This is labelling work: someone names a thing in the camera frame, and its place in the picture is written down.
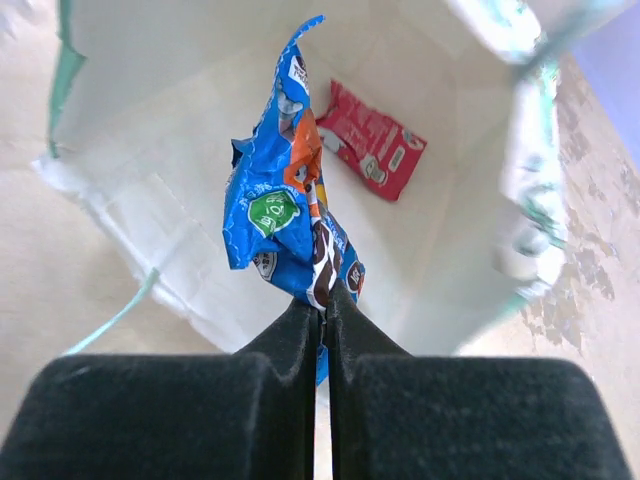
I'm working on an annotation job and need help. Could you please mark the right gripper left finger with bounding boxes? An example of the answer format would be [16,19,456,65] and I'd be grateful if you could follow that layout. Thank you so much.
[1,301,319,479]

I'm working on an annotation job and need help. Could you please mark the blue M&M's candy bag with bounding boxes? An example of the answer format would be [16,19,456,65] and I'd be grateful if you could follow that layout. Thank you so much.
[222,14,367,389]

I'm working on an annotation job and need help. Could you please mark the green floral paper bag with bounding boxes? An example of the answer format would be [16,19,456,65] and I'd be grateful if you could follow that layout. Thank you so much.
[30,0,640,357]

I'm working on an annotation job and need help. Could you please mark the pink red candy bag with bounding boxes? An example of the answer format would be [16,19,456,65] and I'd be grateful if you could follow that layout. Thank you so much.
[316,80,428,202]

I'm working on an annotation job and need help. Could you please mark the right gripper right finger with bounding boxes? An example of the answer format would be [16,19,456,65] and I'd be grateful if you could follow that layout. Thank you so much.
[326,282,632,480]

